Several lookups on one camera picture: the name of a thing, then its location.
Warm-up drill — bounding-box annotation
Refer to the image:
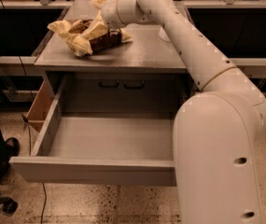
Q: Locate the grey cabinet with counter top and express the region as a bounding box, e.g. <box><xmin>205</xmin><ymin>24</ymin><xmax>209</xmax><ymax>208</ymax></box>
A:
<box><xmin>35</xmin><ymin>0</ymin><xmax>207</xmax><ymax>117</ymax></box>

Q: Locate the black office chair base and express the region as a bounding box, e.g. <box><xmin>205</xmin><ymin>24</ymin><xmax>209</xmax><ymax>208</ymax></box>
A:
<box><xmin>0</xmin><ymin>197</ymin><xmax>18</xmax><ymax>214</ymax></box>

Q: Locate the wooden side panel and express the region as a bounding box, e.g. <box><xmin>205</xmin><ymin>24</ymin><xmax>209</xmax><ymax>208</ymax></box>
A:
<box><xmin>26</xmin><ymin>82</ymin><xmax>52</xmax><ymax>132</ymax></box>

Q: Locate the black shoe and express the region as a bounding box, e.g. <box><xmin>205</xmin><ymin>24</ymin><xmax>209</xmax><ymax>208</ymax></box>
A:
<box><xmin>0</xmin><ymin>137</ymin><xmax>20</xmax><ymax>168</ymax></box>

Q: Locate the white upside-down bowl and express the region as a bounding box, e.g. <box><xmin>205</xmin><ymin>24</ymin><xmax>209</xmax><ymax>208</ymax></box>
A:
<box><xmin>159</xmin><ymin>27</ymin><xmax>171</xmax><ymax>43</ymax></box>

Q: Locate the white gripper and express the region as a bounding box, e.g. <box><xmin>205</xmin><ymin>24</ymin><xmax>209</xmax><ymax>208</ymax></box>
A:
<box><xmin>81</xmin><ymin>0</ymin><xmax>142</xmax><ymax>40</ymax></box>

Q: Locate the open grey top drawer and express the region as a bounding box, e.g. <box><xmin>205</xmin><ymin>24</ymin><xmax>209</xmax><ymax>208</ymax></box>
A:
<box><xmin>10</xmin><ymin>111</ymin><xmax>177</xmax><ymax>186</ymax></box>

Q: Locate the black floor cable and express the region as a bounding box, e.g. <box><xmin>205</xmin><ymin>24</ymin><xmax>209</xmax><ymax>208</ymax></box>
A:
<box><xmin>21</xmin><ymin>114</ymin><xmax>48</xmax><ymax>224</ymax></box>

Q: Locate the black drawer handle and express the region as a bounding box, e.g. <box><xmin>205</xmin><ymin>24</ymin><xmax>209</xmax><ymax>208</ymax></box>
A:
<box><xmin>99</xmin><ymin>79</ymin><xmax>119</xmax><ymax>89</ymax></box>
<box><xmin>123</xmin><ymin>80</ymin><xmax>145</xmax><ymax>90</ymax></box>

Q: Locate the left black drawer handle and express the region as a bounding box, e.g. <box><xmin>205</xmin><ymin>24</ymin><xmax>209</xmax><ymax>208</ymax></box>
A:
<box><xmin>99</xmin><ymin>79</ymin><xmax>119</xmax><ymax>89</ymax></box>

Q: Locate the brown chip bag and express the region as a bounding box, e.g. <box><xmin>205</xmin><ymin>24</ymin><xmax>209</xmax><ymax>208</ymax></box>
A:
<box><xmin>48</xmin><ymin>19</ymin><xmax>132</xmax><ymax>57</ymax></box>

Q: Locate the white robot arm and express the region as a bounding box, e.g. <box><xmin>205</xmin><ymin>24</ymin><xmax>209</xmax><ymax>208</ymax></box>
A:
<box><xmin>91</xmin><ymin>0</ymin><xmax>266</xmax><ymax>224</ymax></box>

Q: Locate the right black drawer handle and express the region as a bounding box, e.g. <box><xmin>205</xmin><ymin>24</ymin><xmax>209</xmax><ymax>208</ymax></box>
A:
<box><xmin>123</xmin><ymin>80</ymin><xmax>145</xmax><ymax>90</ymax></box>

